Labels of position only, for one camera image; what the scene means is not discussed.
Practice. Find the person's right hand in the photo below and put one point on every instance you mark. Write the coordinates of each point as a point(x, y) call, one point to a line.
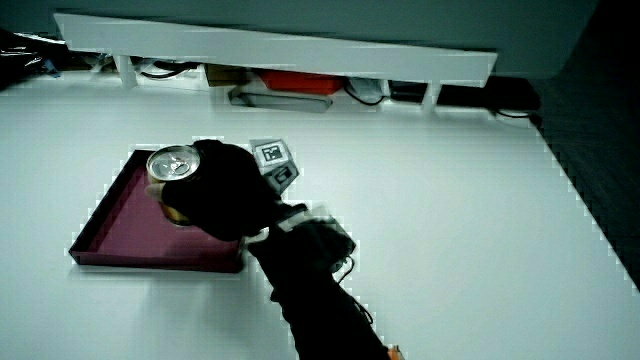
point(225, 195)

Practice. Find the gold red bull can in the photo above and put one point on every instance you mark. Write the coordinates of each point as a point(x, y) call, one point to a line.
point(172, 164)

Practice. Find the maroon square plate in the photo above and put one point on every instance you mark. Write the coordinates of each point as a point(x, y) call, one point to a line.
point(135, 230)

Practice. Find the person's right forearm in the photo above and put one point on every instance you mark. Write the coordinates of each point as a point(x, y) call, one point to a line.
point(320, 295)

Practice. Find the brown box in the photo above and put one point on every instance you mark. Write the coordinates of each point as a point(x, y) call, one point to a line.
point(225, 75)

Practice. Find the red box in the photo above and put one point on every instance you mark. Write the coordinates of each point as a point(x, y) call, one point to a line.
point(300, 81)

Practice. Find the white desk shelf riser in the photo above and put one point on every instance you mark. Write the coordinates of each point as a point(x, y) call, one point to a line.
point(280, 50)

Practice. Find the black box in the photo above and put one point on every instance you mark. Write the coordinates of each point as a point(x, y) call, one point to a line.
point(407, 91)

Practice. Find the orange object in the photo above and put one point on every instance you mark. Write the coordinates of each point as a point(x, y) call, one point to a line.
point(395, 353)

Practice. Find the black plastic bag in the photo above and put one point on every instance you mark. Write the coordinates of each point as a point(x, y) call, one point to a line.
point(22, 57)

